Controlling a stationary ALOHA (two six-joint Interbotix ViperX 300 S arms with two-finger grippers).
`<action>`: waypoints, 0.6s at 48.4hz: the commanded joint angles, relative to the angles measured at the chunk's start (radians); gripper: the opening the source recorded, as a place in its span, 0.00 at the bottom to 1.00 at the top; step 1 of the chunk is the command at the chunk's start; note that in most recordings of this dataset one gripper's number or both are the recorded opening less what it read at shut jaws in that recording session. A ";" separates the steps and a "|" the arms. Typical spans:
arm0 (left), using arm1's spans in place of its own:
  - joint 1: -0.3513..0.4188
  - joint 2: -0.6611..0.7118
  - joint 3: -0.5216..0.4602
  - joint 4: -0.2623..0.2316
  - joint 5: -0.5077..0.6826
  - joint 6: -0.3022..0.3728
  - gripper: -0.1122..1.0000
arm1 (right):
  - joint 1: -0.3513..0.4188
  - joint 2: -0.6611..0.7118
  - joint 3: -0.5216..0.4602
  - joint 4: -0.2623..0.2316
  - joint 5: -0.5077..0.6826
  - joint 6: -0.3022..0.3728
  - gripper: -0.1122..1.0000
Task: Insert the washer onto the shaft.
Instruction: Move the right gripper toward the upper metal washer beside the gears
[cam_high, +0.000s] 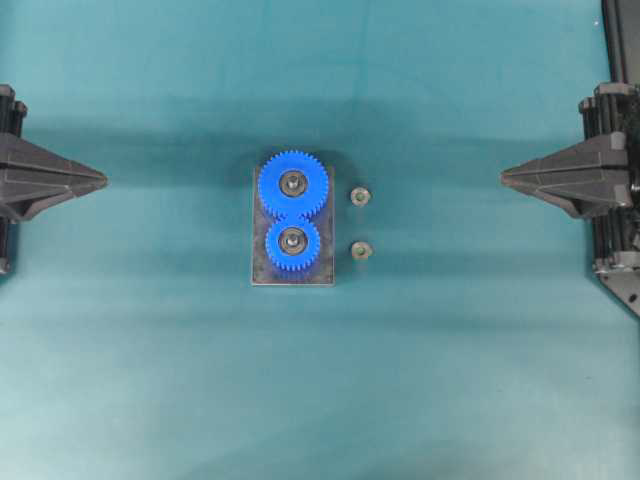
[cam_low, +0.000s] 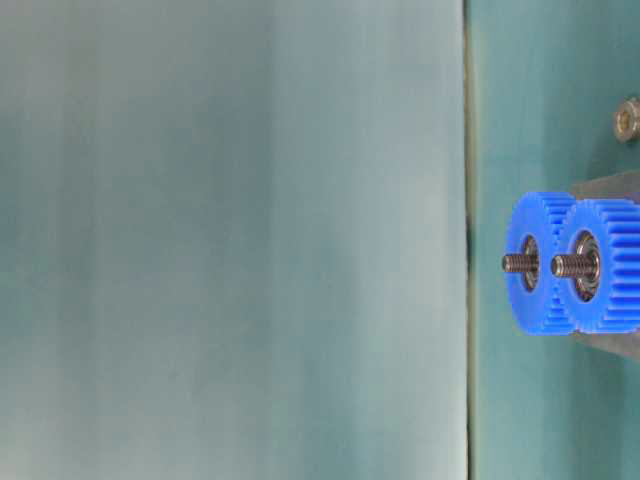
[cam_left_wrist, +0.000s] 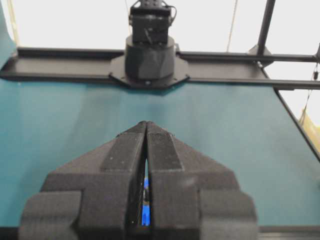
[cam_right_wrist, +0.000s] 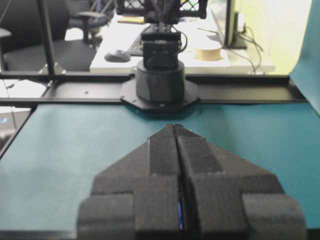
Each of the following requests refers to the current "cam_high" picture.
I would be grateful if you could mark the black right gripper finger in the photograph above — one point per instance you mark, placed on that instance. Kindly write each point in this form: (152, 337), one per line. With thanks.
(605, 151)
(581, 194)

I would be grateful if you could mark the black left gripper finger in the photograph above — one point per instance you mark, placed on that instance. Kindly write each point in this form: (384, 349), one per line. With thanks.
(23, 210)
(18, 153)

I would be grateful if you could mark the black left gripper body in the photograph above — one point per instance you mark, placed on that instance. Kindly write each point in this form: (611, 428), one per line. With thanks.
(13, 113)

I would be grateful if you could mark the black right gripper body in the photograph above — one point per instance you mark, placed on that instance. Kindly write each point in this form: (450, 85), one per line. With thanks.
(615, 234)

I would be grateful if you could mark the metal washer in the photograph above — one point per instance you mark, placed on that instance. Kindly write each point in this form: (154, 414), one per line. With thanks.
(360, 196)
(361, 250)

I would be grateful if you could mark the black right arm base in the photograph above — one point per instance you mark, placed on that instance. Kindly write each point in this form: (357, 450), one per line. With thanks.
(621, 27)

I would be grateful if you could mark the threaded shaft in large gear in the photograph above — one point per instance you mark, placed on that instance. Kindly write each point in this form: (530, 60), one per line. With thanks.
(292, 182)

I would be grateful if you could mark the threaded shaft in small gear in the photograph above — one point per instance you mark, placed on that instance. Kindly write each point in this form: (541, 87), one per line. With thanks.
(292, 240)

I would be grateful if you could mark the large blue plastic gear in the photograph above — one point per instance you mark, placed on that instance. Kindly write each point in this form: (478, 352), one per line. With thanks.
(313, 191)

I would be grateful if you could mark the small blue plastic gear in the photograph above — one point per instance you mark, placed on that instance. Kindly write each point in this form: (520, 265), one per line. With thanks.
(292, 259)

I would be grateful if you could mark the grey metal base plate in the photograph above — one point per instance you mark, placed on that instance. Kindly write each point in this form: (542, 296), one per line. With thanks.
(320, 273)

